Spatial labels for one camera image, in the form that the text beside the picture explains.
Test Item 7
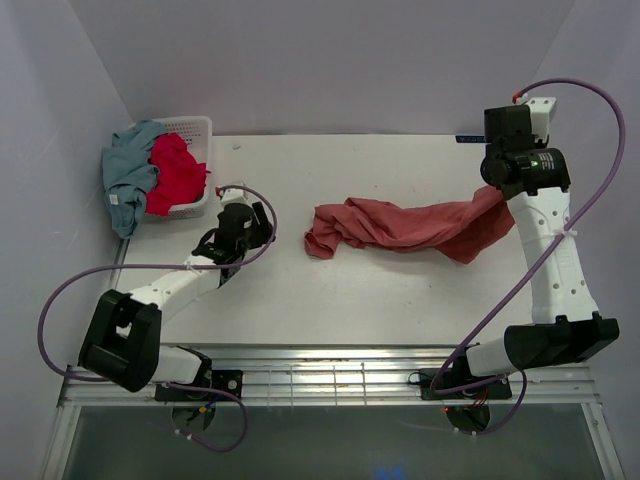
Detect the white plastic laundry basket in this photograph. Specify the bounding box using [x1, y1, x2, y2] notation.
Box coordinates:
[104, 115, 214, 221]

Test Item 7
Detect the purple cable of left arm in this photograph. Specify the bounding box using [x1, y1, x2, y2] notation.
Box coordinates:
[38, 184, 277, 454]

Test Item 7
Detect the aluminium rail frame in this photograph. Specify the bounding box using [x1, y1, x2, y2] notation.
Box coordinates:
[39, 239, 626, 480]

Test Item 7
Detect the salmon pink t-shirt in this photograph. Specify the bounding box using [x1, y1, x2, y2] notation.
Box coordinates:
[304, 187, 515, 265]

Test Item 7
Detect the grey-blue t-shirt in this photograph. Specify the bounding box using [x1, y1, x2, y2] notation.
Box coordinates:
[101, 120, 167, 239]

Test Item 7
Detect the magenta red t-shirt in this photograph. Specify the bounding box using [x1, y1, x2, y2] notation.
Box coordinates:
[145, 133, 210, 217]

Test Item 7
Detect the white wrist camera, left arm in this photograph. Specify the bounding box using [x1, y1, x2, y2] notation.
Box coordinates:
[216, 181, 248, 207]

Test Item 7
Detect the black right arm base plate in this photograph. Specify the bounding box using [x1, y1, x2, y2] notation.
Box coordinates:
[407, 368, 512, 401]

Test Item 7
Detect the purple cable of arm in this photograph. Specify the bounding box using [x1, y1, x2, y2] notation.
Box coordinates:
[38, 184, 277, 454]
[397, 78, 627, 436]

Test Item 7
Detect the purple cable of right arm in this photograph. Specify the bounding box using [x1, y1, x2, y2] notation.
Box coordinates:
[397, 78, 627, 436]

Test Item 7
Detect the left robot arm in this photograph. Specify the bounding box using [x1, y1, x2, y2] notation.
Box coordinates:
[78, 201, 275, 400]

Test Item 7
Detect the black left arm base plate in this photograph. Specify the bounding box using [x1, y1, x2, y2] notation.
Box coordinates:
[154, 369, 244, 405]

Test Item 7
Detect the blue label sticker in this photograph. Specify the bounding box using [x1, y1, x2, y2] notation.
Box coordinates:
[455, 134, 486, 144]

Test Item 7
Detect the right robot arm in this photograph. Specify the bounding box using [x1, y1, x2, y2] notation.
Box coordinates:
[448, 98, 619, 397]

